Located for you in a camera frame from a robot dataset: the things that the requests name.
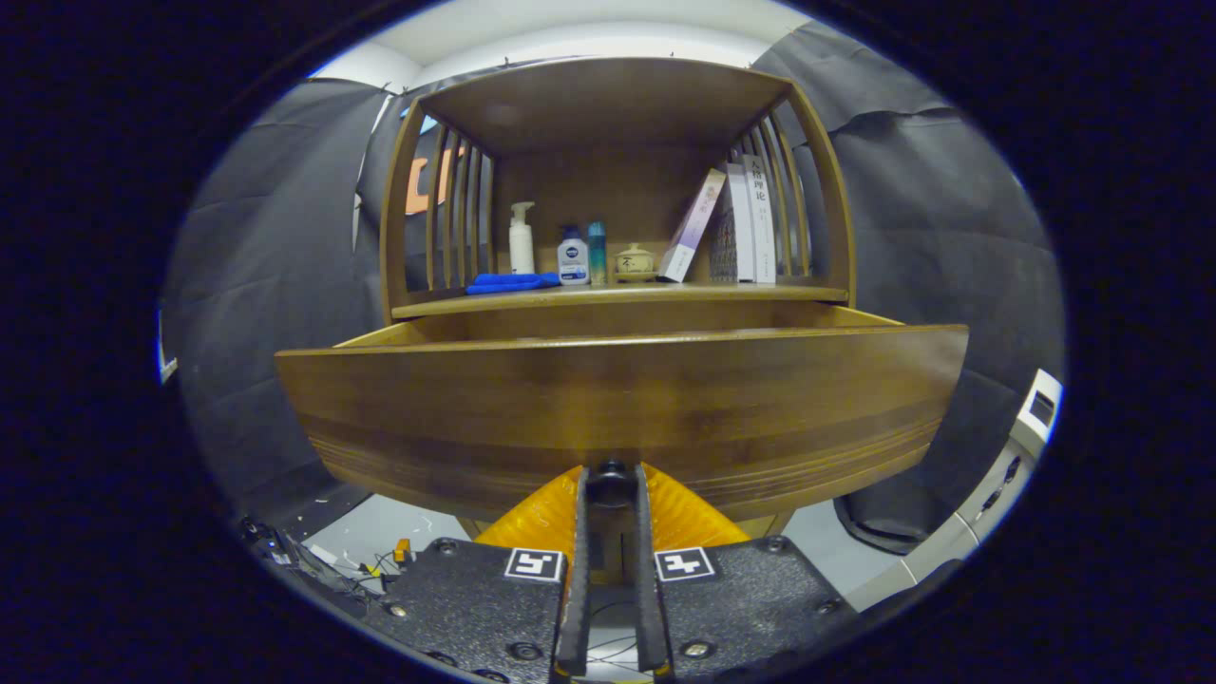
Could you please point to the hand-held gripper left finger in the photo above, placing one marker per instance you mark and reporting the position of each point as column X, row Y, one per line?
column 577, row 570

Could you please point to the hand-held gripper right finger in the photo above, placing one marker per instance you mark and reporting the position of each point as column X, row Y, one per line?
column 648, row 570

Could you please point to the wooden drawer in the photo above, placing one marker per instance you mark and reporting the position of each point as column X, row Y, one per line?
column 617, row 399

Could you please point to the wooden countertop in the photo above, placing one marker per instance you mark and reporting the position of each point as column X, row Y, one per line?
column 617, row 296

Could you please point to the wooden cabinet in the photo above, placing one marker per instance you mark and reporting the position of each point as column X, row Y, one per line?
column 608, row 104

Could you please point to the blue cloth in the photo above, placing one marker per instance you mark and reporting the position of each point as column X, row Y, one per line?
column 508, row 282

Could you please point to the white bottle with blue cap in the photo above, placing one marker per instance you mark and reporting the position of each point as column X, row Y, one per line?
column 573, row 264

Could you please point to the beige lidded tea cup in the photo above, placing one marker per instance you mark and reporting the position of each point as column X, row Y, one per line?
column 635, row 261

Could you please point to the teal bottle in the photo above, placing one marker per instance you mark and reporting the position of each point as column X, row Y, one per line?
column 597, row 255

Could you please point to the black power strip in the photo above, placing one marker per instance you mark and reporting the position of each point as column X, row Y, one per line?
column 261, row 537

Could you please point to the white pump bottle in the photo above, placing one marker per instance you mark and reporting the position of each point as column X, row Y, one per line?
column 522, row 249

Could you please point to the purple and white book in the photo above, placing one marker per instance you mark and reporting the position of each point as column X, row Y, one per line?
column 692, row 228

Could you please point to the dark patterned book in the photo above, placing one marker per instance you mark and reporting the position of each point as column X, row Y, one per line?
column 730, row 233

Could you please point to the white appliance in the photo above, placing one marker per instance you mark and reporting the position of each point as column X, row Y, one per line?
column 1035, row 418

